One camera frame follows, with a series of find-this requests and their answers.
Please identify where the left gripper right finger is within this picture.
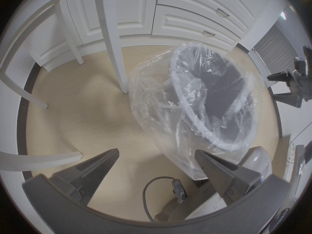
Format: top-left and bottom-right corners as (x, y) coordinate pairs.
(194, 149), (262, 200)

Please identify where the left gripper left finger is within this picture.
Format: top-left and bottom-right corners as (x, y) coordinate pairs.
(50, 148), (120, 205)

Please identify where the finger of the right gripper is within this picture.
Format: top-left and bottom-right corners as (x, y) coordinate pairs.
(273, 92), (303, 108)
(267, 72), (289, 82)

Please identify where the clear plastic bag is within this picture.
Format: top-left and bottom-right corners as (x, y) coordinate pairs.
(128, 41), (265, 181)

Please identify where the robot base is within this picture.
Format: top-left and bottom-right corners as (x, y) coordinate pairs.
(154, 146), (272, 222)

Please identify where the white trash bin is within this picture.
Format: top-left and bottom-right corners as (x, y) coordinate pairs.
(158, 44), (259, 181)

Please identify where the grey curtain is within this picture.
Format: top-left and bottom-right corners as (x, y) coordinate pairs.
(254, 23), (296, 78)

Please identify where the white wardrobe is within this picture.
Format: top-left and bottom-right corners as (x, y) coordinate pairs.
(23, 0), (286, 72)

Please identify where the grey padded white chair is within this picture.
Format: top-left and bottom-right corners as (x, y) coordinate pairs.
(0, 0), (130, 172)

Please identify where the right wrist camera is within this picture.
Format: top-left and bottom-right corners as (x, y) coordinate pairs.
(294, 56), (308, 76)

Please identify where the black cable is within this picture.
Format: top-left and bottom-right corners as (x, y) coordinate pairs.
(143, 176), (188, 222)

